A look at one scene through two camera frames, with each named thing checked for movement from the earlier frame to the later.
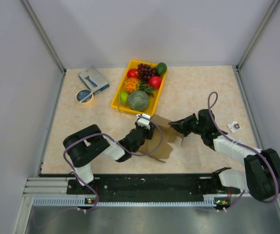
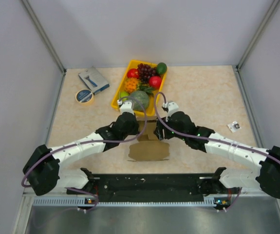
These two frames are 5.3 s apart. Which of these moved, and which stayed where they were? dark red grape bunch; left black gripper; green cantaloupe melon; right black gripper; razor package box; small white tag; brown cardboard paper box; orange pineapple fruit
Moved: brown cardboard paper box; left black gripper; right black gripper
Stayed: small white tag; dark red grape bunch; green cantaloupe melon; orange pineapple fruit; razor package box
